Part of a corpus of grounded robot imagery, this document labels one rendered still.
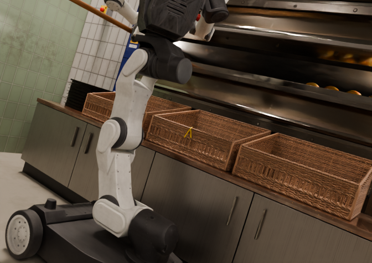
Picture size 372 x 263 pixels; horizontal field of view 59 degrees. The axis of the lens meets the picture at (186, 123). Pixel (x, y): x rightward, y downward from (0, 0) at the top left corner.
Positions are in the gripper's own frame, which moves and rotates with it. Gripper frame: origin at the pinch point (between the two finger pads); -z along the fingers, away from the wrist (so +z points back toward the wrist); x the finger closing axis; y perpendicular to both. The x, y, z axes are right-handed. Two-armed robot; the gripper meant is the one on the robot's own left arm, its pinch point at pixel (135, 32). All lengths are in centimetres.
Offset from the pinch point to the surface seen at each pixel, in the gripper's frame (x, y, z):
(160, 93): 30, 37, -33
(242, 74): 3, 73, 18
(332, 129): 23, 108, 72
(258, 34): -20, 66, 34
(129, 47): 1, 10, -68
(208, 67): 3, 58, -4
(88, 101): 51, -14, -19
